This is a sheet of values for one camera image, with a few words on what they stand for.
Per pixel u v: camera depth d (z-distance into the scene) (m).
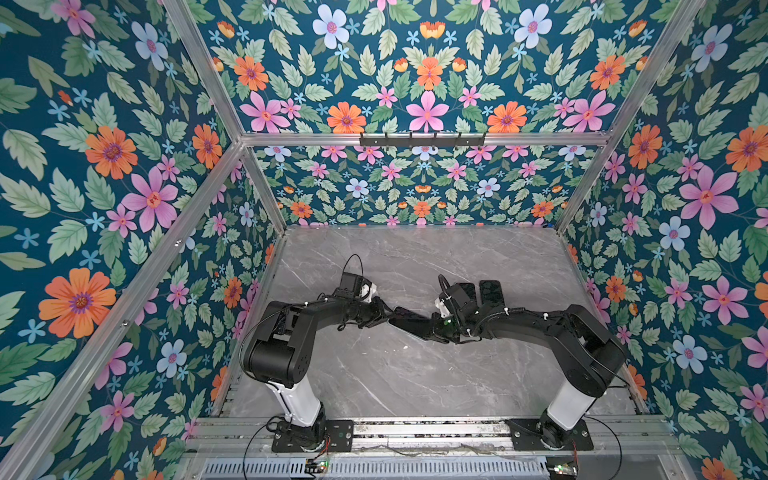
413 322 0.98
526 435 0.73
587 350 0.47
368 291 0.84
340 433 0.74
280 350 0.48
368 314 0.84
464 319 0.71
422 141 0.93
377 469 0.77
